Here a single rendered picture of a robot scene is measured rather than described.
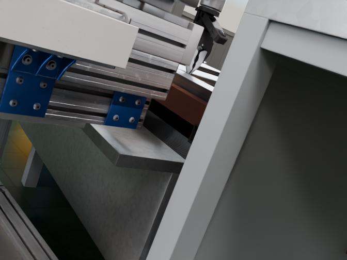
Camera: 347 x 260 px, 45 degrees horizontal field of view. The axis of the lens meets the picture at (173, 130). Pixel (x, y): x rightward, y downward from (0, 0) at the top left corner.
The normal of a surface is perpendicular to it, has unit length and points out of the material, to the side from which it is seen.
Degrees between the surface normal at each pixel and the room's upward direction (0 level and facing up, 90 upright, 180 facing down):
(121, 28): 90
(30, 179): 90
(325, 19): 90
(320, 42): 90
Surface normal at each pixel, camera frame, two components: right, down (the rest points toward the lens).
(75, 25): 0.63, 0.40
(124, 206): -0.78, -0.15
